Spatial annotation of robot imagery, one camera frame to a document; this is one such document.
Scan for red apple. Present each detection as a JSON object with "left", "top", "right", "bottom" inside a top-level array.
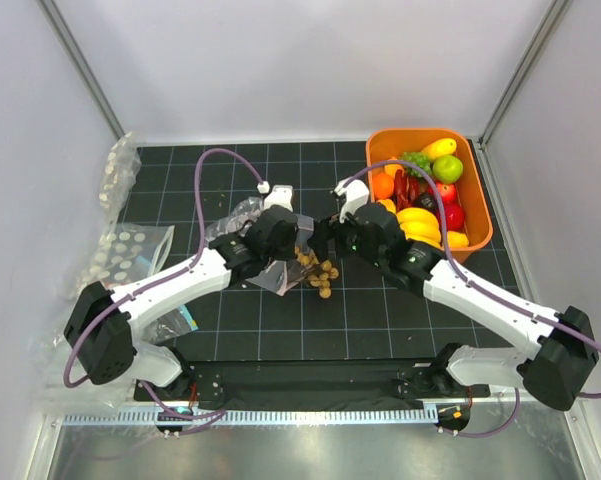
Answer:
[{"left": 436, "top": 202, "right": 465, "bottom": 232}]

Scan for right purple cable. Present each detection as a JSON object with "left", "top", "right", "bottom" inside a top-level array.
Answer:
[{"left": 334, "top": 160, "right": 601, "bottom": 440}]

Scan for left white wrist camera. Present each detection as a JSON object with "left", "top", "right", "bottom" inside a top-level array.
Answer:
[{"left": 263, "top": 185, "right": 294, "bottom": 212}]

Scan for black grid mat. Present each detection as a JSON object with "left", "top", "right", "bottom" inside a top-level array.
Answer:
[{"left": 121, "top": 141, "right": 503, "bottom": 361}]

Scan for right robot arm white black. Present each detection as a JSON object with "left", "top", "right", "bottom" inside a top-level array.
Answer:
[{"left": 308, "top": 203, "right": 599, "bottom": 411}]

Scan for red chili peppers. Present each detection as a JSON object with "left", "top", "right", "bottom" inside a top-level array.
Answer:
[{"left": 394, "top": 170, "right": 420, "bottom": 211}]

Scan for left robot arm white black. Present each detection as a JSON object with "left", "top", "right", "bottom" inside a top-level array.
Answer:
[{"left": 63, "top": 205, "right": 298, "bottom": 400}]

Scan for yellow bell pepper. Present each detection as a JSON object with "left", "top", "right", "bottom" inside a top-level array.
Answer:
[{"left": 377, "top": 199, "right": 397, "bottom": 214}]

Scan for green apple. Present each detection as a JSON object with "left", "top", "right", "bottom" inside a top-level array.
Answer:
[{"left": 432, "top": 155, "right": 464, "bottom": 184}]

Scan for orange fruit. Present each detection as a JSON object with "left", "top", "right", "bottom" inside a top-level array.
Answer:
[{"left": 372, "top": 172, "right": 394, "bottom": 200}]

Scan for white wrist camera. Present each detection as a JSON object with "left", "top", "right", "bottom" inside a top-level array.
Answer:
[
  {"left": 334, "top": 177, "right": 369, "bottom": 223},
  {"left": 263, "top": 185, "right": 294, "bottom": 212}
]

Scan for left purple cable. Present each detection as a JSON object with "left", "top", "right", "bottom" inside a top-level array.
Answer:
[{"left": 61, "top": 147, "right": 271, "bottom": 436}]

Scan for white dotted bag with items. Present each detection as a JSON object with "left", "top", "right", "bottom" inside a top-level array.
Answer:
[{"left": 66, "top": 223, "right": 175, "bottom": 300}]

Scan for dark purple fruit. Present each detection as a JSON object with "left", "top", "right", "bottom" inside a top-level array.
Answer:
[{"left": 413, "top": 192, "right": 438, "bottom": 213}]

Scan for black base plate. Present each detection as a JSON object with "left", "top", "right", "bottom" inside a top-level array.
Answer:
[{"left": 152, "top": 359, "right": 489, "bottom": 411}]

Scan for orange plastic basket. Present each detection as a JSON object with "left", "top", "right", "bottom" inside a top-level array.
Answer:
[{"left": 366, "top": 127, "right": 493, "bottom": 263}]

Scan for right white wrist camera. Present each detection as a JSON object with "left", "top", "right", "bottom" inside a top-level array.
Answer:
[{"left": 334, "top": 177, "right": 369, "bottom": 223}]

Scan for yellow lemon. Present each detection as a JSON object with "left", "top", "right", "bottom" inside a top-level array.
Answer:
[{"left": 447, "top": 231, "right": 470, "bottom": 249}]

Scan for white slotted cable duct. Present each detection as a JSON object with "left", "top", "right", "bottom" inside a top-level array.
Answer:
[{"left": 63, "top": 404, "right": 438, "bottom": 427}]

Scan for crumpled clear plastic bag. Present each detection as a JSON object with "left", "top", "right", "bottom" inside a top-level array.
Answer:
[{"left": 34, "top": 319, "right": 136, "bottom": 414}]

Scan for purple cable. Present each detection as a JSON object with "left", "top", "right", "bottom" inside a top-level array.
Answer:
[
  {"left": 334, "top": 160, "right": 601, "bottom": 440},
  {"left": 61, "top": 147, "right": 271, "bottom": 436}
]

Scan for brown longan cluster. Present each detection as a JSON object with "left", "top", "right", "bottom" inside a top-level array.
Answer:
[{"left": 295, "top": 246, "right": 340, "bottom": 299}]

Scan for green grapes bunch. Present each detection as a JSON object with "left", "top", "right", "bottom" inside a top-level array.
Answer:
[{"left": 401, "top": 152, "right": 432, "bottom": 175}]

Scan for yellow banana bunch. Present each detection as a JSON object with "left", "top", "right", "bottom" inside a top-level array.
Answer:
[{"left": 396, "top": 207, "right": 442, "bottom": 248}]

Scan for white dotted bag upright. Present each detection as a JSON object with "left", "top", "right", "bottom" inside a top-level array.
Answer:
[{"left": 98, "top": 132, "right": 141, "bottom": 223}]

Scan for yellow mango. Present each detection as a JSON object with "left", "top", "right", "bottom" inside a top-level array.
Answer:
[{"left": 421, "top": 138, "right": 457, "bottom": 163}]

